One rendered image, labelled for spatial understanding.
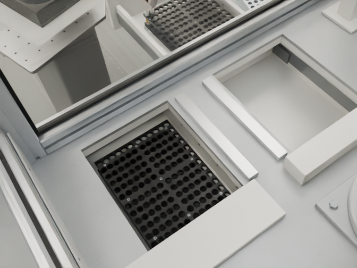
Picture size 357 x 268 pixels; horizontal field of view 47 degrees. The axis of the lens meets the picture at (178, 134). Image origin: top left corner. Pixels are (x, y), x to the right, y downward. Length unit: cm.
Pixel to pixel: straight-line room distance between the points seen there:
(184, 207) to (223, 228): 11
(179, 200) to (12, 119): 32
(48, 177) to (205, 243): 32
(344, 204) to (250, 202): 15
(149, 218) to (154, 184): 7
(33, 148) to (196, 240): 35
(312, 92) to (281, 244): 45
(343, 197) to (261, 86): 39
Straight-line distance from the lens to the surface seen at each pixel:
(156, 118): 95
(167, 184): 79
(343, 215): 73
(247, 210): 70
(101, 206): 74
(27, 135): 77
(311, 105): 101
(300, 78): 106
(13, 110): 71
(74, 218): 74
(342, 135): 78
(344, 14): 103
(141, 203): 78
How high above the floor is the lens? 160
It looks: 56 degrees down
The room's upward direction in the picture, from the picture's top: 6 degrees counter-clockwise
